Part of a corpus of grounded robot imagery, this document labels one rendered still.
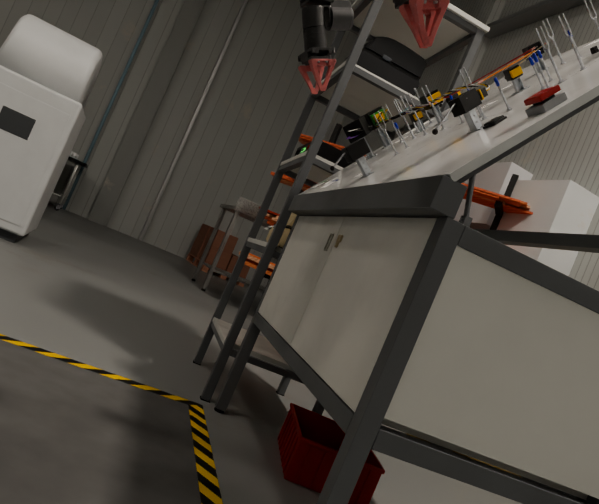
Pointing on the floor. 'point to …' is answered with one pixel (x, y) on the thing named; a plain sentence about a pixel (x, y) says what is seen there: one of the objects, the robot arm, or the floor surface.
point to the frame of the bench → (489, 249)
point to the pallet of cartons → (215, 252)
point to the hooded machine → (23, 125)
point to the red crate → (320, 453)
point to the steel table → (227, 237)
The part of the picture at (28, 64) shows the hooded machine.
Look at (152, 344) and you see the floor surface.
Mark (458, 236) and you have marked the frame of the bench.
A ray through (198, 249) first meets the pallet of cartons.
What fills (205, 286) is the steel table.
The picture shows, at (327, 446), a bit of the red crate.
